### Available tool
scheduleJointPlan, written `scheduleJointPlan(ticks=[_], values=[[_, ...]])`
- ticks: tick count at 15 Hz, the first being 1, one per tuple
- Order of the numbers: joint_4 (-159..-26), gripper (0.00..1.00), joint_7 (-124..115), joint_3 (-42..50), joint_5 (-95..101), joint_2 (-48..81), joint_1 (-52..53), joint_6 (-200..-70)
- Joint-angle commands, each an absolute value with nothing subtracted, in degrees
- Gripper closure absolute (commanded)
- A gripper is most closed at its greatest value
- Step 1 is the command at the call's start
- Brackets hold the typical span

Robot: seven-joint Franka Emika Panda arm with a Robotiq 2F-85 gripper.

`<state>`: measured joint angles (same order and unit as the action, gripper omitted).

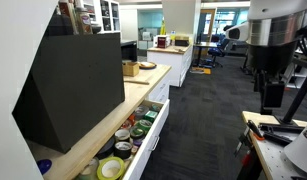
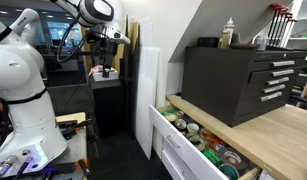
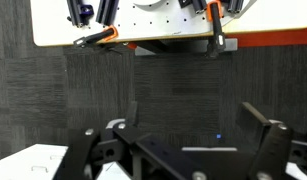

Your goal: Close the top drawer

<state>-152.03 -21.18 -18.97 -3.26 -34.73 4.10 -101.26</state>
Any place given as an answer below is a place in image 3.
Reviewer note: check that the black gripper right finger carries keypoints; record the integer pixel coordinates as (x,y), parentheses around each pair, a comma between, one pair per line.
(273,150)

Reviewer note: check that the orange black bar clamp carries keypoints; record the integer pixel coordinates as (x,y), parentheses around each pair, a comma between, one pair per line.
(217,23)
(98,36)

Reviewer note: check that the white perforated work table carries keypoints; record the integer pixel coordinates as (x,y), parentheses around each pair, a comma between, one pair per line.
(159,23)

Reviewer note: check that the white cabinet with wooden countertop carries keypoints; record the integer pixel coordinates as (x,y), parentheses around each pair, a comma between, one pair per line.
(23,161)

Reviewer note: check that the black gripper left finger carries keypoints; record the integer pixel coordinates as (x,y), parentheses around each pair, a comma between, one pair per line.
(159,156)

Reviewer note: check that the black aluminium extrusion bar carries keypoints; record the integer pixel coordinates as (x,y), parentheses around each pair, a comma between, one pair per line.
(107,11)
(78,11)
(234,5)
(194,5)

